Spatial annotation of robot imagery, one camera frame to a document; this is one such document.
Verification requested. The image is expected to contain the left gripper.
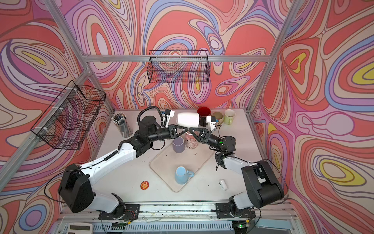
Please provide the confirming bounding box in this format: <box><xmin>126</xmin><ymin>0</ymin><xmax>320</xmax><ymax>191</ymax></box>
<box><xmin>146</xmin><ymin>126</ymin><xmax>188</xmax><ymax>144</ymax></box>

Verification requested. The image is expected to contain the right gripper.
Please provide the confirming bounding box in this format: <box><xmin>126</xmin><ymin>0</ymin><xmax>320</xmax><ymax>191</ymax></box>
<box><xmin>189</xmin><ymin>128</ymin><xmax>224</xmax><ymax>152</ymax></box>

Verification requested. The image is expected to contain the white mug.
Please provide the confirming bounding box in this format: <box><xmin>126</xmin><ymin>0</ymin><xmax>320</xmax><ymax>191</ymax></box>
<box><xmin>176</xmin><ymin>112</ymin><xmax>200</xmax><ymax>128</ymax></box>

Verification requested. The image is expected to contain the black mug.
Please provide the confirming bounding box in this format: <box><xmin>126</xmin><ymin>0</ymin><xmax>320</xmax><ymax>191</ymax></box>
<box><xmin>197</xmin><ymin>107</ymin><xmax>211</xmax><ymax>127</ymax></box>

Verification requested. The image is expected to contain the cream round mug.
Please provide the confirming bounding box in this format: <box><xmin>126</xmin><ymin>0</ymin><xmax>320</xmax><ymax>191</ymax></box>
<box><xmin>211</xmin><ymin>112</ymin><xmax>224</xmax><ymax>125</ymax></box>

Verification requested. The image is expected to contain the light green mug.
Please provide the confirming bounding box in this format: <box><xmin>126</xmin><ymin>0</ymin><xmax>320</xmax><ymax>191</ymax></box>
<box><xmin>224</xmin><ymin>109</ymin><xmax>236</xmax><ymax>125</ymax></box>

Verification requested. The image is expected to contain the light blue mug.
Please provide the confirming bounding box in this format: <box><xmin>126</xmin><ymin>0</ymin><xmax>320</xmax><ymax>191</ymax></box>
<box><xmin>174</xmin><ymin>166</ymin><xmax>195</xmax><ymax>185</ymax></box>

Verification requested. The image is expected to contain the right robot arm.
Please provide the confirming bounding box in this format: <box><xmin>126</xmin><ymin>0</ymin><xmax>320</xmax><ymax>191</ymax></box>
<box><xmin>189</xmin><ymin>128</ymin><xmax>284</xmax><ymax>217</ymax></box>

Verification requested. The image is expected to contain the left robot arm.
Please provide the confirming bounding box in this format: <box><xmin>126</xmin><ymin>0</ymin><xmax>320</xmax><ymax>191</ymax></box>
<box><xmin>58</xmin><ymin>116</ymin><xmax>188</xmax><ymax>219</ymax></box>

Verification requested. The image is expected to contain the pink patterned mug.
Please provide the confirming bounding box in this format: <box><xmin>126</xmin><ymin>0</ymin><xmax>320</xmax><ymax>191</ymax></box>
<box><xmin>185</xmin><ymin>132</ymin><xmax>199</xmax><ymax>149</ymax></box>

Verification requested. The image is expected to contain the purple mug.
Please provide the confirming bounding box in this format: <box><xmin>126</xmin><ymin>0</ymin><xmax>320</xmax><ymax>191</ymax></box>
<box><xmin>172</xmin><ymin>136</ymin><xmax>185</xmax><ymax>154</ymax></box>

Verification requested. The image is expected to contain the beige plastic tray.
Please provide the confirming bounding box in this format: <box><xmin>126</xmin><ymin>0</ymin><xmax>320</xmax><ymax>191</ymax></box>
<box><xmin>150</xmin><ymin>142</ymin><xmax>214</xmax><ymax>193</ymax></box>

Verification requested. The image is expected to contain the small white object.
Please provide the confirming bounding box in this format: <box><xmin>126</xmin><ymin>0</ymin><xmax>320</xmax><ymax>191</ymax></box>
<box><xmin>219</xmin><ymin>179</ymin><xmax>228</xmax><ymax>191</ymax></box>

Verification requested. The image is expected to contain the metal pen holder cup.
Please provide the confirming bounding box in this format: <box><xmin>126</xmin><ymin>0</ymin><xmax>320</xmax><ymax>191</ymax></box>
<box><xmin>112</xmin><ymin>113</ymin><xmax>133</xmax><ymax>138</ymax></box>

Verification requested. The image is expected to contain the white device with display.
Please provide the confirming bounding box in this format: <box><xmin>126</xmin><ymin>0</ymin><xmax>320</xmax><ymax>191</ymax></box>
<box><xmin>66</xmin><ymin>222</ymin><xmax>93</xmax><ymax>234</ymax></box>

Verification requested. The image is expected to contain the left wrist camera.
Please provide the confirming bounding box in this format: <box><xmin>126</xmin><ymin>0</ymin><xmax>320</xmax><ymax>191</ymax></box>
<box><xmin>161</xmin><ymin>109</ymin><xmax>175</xmax><ymax>127</ymax></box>

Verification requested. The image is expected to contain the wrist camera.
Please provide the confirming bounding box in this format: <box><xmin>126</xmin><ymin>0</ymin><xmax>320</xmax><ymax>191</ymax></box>
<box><xmin>161</xmin><ymin>109</ymin><xmax>175</xmax><ymax>127</ymax></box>
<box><xmin>205</xmin><ymin>116</ymin><xmax>219</xmax><ymax>131</ymax></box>

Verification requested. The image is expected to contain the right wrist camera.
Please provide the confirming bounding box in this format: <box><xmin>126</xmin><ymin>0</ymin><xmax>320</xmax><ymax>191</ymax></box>
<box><xmin>205</xmin><ymin>116</ymin><xmax>219</xmax><ymax>131</ymax></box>

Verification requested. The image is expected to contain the black wire basket back wall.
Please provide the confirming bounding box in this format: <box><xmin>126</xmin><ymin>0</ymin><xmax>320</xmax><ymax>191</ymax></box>
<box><xmin>147</xmin><ymin>49</ymin><xmax>210</xmax><ymax>84</ymax></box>

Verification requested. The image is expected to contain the black wire basket wall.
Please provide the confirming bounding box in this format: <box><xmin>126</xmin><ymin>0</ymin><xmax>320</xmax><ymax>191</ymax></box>
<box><xmin>31</xmin><ymin>81</ymin><xmax>106</xmax><ymax>150</ymax></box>
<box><xmin>147</xmin><ymin>49</ymin><xmax>210</xmax><ymax>84</ymax></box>

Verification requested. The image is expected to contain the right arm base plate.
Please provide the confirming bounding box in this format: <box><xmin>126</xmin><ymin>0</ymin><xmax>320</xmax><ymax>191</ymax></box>
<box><xmin>211</xmin><ymin>202</ymin><xmax>256</xmax><ymax>220</ymax></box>

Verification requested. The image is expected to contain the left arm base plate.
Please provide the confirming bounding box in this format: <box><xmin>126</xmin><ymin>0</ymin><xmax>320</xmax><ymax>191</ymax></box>
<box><xmin>98</xmin><ymin>204</ymin><xmax>140</xmax><ymax>221</ymax></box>

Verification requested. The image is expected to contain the black wire basket left wall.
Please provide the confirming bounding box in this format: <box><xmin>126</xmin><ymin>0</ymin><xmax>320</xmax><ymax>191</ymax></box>
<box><xmin>31</xmin><ymin>81</ymin><xmax>106</xmax><ymax>150</ymax></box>

